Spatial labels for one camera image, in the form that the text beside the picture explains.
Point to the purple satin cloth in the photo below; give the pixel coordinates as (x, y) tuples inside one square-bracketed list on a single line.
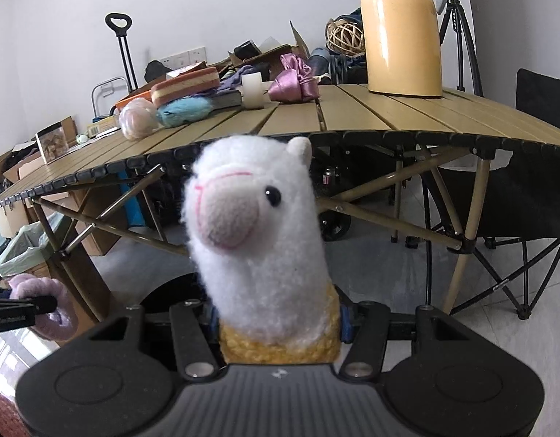
[(293, 84)]

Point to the blue water bottle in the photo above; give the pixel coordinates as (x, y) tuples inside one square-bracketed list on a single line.
[(318, 66)]

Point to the white tape roll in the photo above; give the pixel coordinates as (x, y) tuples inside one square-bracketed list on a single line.
[(252, 91)]

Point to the brown cloth item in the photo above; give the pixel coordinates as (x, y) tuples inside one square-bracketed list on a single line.
[(184, 85)]

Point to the pink fluffy ball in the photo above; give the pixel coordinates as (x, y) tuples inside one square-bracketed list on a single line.
[(139, 120)]

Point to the black folding camp chair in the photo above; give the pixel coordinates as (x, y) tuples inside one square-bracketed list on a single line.
[(534, 200)]

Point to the blue cloth bag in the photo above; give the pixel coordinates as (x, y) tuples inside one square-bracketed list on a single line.
[(356, 17)]

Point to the teal fluffy plush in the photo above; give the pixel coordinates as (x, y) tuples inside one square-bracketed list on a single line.
[(184, 113)]

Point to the wicker rattan ball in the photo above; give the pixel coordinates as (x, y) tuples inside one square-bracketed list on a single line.
[(346, 36)]

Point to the red gas canister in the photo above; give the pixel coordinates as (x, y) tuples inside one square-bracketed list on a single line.
[(328, 177)]

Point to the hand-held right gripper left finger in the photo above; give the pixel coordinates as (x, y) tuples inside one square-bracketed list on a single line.
[(210, 318)]

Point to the open cardboard box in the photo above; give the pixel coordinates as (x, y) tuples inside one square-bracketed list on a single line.
[(298, 38)]

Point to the small windowed box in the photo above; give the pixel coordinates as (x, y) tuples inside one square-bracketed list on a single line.
[(57, 143)]

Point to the black camera tripod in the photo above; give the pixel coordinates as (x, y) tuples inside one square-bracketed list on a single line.
[(457, 13)]

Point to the dark flat book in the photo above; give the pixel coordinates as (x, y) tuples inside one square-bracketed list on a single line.
[(227, 99)]

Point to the tan slatted folding table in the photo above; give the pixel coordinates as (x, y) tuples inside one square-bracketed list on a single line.
[(352, 114)]

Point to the white wall outlet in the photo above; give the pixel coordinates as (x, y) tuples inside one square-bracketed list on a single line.
[(189, 57)]

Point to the plain cardboard box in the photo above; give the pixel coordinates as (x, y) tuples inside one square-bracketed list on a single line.
[(95, 236), (11, 218)]

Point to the black rubber wheel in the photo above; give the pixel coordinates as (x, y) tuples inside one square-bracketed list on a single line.
[(334, 227)]

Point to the pink knitted plush toy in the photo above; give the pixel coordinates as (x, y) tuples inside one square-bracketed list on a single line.
[(61, 323)]

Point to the yellow flat box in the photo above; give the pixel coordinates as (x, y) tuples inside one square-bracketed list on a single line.
[(104, 125)]

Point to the white alpaca plush toy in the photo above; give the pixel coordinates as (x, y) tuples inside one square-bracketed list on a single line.
[(261, 246)]

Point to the lavender knitted cloth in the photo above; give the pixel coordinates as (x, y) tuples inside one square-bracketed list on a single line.
[(234, 82)]

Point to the cream thermos jug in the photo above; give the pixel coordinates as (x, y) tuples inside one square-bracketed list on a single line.
[(398, 32)]

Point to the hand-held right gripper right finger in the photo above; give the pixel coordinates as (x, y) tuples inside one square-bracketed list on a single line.
[(347, 323)]

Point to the black bag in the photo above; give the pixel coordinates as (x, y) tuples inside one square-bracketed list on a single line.
[(352, 73)]

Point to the black cap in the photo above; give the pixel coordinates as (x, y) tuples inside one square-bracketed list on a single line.
[(158, 72)]

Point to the red woven mat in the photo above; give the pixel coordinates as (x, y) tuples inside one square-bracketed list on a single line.
[(2, 414)]

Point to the green plastic bag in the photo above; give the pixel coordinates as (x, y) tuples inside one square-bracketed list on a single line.
[(20, 246)]

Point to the orange flat box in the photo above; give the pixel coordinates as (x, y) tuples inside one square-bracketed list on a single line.
[(134, 98)]

